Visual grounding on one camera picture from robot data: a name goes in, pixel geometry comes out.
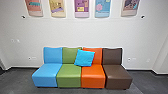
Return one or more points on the blue square cushion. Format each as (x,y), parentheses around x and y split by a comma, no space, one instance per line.
(84,58)

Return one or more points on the orange sofa seat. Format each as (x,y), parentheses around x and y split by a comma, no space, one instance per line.
(93,76)

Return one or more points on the green sofa seat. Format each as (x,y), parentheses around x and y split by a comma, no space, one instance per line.
(69,75)

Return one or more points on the brown sofa seat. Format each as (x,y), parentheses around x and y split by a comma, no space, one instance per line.
(116,75)

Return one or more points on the blue sofa seat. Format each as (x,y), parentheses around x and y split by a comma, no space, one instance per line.
(46,73)

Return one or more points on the purple wall poster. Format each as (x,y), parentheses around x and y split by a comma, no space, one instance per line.
(81,8)

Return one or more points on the yellow wall poster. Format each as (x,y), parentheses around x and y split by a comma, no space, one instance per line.
(57,8)

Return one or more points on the white wall outlet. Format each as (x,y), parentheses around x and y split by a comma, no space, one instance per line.
(131,59)
(31,58)

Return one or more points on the pink tan wall poster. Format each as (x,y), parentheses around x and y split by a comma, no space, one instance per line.
(130,7)

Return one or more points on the orange red wall poster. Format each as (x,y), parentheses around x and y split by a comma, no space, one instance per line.
(34,7)

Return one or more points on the small dark wall fixture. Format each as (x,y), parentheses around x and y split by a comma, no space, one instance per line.
(142,16)
(22,16)

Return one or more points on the white wall light switch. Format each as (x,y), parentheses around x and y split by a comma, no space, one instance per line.
(15,40)

